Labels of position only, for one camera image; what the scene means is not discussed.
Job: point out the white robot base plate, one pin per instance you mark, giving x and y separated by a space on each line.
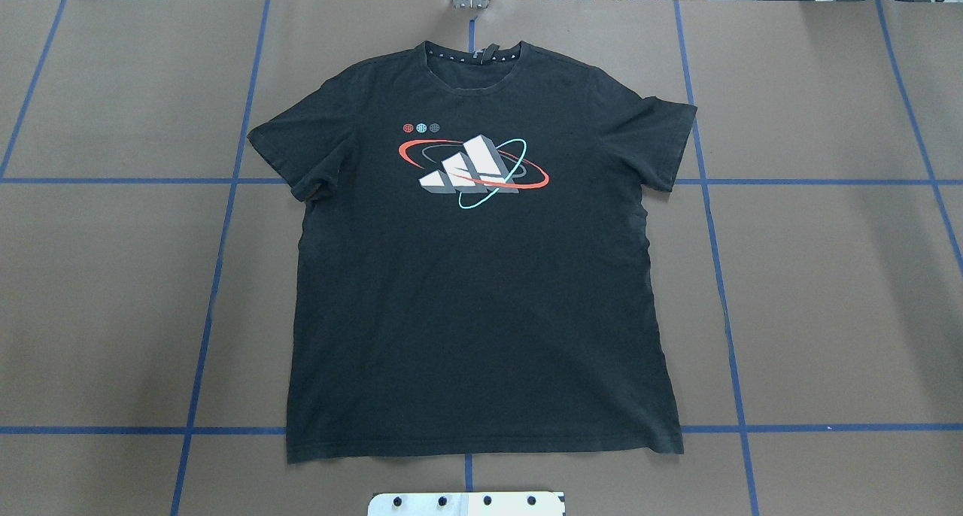
537 502

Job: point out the black t-shirt with logo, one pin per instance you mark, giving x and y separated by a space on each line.
473 269

